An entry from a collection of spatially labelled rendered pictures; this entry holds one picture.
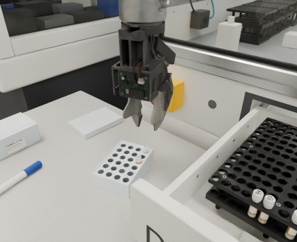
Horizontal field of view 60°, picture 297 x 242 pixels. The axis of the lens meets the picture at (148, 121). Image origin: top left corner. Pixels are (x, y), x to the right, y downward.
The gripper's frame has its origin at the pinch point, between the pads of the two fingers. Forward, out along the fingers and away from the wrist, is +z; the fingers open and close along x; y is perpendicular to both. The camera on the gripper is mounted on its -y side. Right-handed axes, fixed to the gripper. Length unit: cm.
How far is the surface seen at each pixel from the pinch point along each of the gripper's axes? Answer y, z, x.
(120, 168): 7.6, 7.8, -3.0
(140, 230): 22.6, 2.2, 8.3
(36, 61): -20, 0, -48
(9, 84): -10, 5, -52
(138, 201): 22.6, -3.4, 8.2
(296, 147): 1.8, -2.5, 27.0
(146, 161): 3.4, 8.0, 0.9
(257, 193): 16.1, -3.8, 21.4
